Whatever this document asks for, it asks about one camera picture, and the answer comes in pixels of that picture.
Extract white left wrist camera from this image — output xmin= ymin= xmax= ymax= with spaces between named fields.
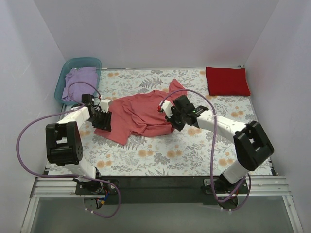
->
xmin=99 ymin=99 xmax=112 ymax=113

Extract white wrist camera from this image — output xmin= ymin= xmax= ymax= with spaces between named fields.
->
xmin=99 ymin=99 xmax=112 ymax=113
xmin=158 ymin=100 xmax=173 ymax=116

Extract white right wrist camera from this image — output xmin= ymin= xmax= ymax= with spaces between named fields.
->
xmin=158 ymin=100 xmax=173 ymax=116

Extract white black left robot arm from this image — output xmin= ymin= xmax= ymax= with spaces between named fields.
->
xmin=46 ymin=94 xmax=112 ymax=194

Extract lilac t shirt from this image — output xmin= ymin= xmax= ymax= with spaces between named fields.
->
xmin=61 ymin=67 xmax=99 ymax=102

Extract salmon pink t shirt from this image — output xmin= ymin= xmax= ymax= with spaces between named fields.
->
xmin=94 ymin=90 xmax=174 ymax=146

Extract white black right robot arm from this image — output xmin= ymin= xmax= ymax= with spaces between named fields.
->
xmin=158 ymin=95 xmax=275 ymax=193

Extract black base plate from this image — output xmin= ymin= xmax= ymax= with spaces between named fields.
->
xmin=75 ymin=176 xmax=238 ymax=205

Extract folded red t shirt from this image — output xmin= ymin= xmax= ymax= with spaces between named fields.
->
xmin=206 ymin=67 xmax=251 ymax=97

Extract teal plastic basket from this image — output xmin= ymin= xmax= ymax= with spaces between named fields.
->
xmin=54 ymin=57 xmax=102 ymax=106

